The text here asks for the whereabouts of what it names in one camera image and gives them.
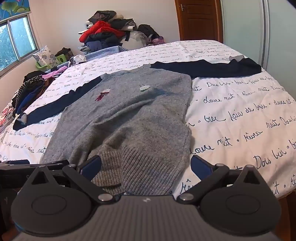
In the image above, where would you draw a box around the floral pillow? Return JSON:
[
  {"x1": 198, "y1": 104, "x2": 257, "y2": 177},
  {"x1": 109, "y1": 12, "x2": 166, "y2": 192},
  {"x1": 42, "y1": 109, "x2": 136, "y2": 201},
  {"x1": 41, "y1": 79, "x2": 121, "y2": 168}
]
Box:
[{"x1": 32, "y1": 45, "x2": 58, "y2": 67}]

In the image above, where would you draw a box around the white cap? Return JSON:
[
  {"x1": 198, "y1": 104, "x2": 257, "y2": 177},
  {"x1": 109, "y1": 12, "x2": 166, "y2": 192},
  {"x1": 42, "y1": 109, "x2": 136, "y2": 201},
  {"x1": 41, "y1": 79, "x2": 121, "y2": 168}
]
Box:
[{"x1": 69, "y1": 55, "x2": 87, "y2": 67}]

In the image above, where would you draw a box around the grey sweater with navy sleeves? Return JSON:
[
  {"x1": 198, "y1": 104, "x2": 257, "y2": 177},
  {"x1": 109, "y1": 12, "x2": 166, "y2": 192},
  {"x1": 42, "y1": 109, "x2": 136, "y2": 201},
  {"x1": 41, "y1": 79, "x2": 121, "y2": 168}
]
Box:
[{"x1": 13, "y1": 58, "x2": 263, "y2": 195}]

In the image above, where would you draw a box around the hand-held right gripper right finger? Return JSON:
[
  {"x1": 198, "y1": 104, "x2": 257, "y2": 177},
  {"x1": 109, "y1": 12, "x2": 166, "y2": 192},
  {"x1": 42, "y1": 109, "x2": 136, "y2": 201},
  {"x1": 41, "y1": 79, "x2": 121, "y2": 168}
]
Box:
[{"x1": 176, "y1": 155, "x2": 267, "y2": 205}]

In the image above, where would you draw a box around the red floral cloth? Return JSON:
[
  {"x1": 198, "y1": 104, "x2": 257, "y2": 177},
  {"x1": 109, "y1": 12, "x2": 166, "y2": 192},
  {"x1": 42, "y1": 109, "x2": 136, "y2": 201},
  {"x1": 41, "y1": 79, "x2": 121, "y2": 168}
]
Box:
[{"x1": 0, "y1": 101, "x2": 17, "y2": 131}]

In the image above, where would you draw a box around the white script printed blanket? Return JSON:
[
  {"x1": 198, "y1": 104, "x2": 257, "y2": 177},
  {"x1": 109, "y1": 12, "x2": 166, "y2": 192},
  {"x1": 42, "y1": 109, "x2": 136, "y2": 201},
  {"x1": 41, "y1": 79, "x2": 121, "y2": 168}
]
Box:
[{"x1": 0, "y1": 40, "x2": 296, "y2": 200}]

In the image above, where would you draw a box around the blue flower wall poster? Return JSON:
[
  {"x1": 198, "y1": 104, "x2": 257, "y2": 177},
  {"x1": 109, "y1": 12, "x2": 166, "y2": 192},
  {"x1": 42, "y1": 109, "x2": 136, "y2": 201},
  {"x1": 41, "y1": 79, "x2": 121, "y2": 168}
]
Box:
[{"x1": 0, "y1": 0, "x2": 32, "y2": 18}]

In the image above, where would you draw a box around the green plastic seat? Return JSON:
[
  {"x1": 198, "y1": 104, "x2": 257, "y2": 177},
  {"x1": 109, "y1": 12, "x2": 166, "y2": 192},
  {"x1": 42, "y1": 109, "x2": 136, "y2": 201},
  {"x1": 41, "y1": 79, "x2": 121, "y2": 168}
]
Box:
[{"x1": 35, "y1": 53, "x2": 71, "y2": 70}]

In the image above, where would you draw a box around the sliding glass window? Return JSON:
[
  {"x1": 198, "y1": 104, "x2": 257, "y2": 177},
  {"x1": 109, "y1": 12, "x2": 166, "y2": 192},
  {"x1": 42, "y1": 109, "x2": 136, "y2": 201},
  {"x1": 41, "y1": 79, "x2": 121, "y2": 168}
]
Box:
[{"x1": 0, "y1": 14, "x2": 40, "y2": 73}]

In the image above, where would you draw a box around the pink cloth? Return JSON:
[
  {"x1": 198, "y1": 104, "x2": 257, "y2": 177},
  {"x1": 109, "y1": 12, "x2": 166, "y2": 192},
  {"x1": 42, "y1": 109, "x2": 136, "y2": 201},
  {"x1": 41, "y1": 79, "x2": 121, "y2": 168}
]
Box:
[{"x1": 43, "y1": 65, "x2": 68, "y2": 80}]

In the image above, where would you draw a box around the pile of striped and blue clothes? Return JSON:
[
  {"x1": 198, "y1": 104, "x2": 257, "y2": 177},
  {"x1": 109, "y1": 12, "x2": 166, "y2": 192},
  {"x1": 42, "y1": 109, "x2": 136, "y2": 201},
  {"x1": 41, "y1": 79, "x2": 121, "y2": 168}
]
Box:
[{"x1": 11, "y1": 71, "x2": 56, "y2": 115}]

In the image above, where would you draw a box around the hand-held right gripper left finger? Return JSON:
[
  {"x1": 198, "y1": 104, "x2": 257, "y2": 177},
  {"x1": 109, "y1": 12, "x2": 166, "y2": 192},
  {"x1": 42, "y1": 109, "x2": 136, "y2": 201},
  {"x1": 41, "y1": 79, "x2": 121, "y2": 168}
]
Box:
[{"x1": 30, "y1": 155, "x2": 116, "y2": 205}]

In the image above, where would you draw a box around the pile of dark and red clothes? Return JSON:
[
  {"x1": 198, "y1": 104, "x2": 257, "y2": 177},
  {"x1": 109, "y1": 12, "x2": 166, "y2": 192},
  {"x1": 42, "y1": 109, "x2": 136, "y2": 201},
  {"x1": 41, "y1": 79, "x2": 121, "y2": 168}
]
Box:
[{"x1": 78, "y1": 10, "x2": 166, "y2": 52}]

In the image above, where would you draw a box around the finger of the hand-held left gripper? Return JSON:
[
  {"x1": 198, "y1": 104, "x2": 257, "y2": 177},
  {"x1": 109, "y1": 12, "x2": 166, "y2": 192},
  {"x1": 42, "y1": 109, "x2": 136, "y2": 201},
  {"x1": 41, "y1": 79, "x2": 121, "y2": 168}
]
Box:
[{"x1": 0, "y1": 159, "x2": 70, "y2": 172}]

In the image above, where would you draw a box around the purple cloth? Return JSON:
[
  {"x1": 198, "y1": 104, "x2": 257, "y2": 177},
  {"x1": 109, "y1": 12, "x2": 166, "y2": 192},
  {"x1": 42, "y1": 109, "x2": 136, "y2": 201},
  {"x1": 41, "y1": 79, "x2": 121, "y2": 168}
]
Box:
[{"x1": 150, "y1": 37, "x2": 166, "y2": 46}]

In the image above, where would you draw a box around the frosted glass sliding wardrobe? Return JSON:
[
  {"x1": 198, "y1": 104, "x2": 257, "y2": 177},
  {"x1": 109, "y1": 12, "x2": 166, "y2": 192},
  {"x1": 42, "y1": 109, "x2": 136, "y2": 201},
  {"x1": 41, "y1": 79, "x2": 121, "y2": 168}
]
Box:
[{"x1": 219, "y1": 0, "x2": 296, "y2": 80}]

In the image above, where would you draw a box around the light blue knitted cloth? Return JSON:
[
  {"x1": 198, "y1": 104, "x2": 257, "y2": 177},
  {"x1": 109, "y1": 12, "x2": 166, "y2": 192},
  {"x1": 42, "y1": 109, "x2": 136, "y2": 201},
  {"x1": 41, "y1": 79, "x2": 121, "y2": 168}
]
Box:
[{"x1": 83, "y1": 45, "x2": 128, "y2": 61}]

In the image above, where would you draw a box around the black bag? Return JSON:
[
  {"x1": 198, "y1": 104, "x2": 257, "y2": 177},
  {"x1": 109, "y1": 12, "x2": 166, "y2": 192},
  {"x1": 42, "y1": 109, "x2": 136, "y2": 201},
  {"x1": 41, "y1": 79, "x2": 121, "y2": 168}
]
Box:
[{"x1": 55, "y1": 47, "x2": 74, "y2": 59}]

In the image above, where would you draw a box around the brown wooden door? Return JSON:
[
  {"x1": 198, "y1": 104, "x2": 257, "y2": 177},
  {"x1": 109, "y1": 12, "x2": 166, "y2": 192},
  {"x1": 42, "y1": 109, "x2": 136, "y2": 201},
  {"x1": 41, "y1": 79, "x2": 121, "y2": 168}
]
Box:
[{"x1": 174, "y1": 0, "x2": 224, "y2": 43}]

